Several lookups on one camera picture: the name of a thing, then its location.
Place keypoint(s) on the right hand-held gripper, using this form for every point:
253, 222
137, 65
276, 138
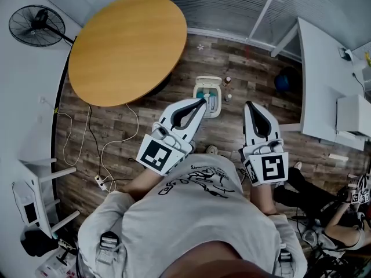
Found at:
271, 168

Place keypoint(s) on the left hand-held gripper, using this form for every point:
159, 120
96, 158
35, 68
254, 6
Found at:
162, 155

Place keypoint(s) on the white trash bin with lid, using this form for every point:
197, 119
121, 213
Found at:
213, 103

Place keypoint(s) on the person's right forearm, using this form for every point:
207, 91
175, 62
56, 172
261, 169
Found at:
262, 198

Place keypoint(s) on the person's left forearm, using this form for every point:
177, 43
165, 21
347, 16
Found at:
142, 181

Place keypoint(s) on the person's shoe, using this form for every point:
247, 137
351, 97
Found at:
212, 149

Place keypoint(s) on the small white-capped bottle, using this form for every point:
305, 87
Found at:
228, 98

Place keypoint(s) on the dark blue bag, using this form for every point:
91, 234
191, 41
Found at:
285, 80

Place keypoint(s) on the brown bottle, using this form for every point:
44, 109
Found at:
227, 81

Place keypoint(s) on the white desk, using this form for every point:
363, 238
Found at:
319, 91

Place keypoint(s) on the round wooden table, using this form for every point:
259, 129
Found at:
127, 51

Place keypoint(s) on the white box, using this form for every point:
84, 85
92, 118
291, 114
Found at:
353, 113

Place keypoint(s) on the person's grey printed t-shirt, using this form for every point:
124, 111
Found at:
191, 219

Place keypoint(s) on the white power strip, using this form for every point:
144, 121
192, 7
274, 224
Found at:
101, 182

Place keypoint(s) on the grey harness buckle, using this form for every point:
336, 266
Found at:
285, 255
108, 242

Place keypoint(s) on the yellow object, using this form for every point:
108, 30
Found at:
367, 57

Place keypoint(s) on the white overturned table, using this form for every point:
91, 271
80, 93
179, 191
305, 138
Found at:
43, 190

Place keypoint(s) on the black standing fan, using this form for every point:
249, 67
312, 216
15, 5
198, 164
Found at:
36, 26

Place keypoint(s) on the white device with screen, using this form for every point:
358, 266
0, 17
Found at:
26, 204

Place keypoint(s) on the black bag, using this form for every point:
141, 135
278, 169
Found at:
39, 242

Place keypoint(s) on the red and white package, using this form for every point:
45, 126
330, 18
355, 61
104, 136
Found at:
53, 266

